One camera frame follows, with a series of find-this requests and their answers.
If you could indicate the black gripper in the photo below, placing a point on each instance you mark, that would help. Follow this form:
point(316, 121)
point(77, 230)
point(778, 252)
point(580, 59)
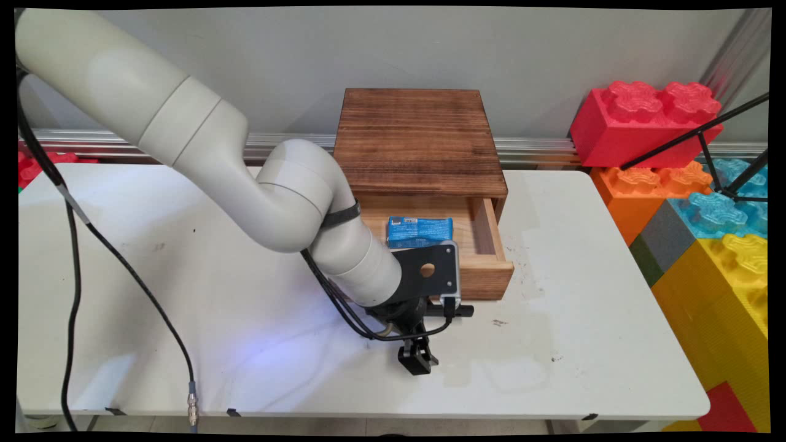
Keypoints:
point(405, 316)

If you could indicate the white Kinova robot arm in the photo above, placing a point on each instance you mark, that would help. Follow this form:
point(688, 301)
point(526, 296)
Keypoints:
point(184, 135)

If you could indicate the blue packet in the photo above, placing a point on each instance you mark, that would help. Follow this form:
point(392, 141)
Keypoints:
point(420, 230)

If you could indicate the brown wooden drawer cabinet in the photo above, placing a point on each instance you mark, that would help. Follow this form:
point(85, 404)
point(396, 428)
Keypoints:
point(417, 141)

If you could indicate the big green toy brick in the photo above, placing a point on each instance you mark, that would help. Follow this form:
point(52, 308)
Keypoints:
point(645, 261)

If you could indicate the big orange toy brick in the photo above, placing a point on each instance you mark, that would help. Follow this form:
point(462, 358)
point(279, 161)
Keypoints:
point(632, 196)

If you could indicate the big yellow toy brick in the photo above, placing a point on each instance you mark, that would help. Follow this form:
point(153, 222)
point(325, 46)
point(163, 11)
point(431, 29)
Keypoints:
point(712, 307)

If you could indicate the small red toy brick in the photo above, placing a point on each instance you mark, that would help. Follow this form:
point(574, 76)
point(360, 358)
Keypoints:
point(727, 411)

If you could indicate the big red toy brick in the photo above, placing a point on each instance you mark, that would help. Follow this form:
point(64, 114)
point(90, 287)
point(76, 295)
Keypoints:
point(638, 132)

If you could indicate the big clear blue toy brick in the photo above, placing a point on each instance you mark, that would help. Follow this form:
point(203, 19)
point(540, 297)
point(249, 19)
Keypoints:
point(718, 212)

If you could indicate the black tripod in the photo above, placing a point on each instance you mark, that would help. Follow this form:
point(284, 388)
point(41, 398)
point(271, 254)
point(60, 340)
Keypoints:
point(703, 144)

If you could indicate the red plastic object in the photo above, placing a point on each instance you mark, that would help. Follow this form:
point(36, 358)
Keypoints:
point(37, 166)

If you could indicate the wrist camera on black plate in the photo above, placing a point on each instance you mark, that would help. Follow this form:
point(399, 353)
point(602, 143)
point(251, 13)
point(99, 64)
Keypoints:
point(433, 276)

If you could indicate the horizontal aluminium rail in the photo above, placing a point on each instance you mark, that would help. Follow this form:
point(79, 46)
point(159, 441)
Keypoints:
point(540, 150)

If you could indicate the slanted aluminium post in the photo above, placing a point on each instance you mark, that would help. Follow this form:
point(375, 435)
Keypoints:
point(734, 58)

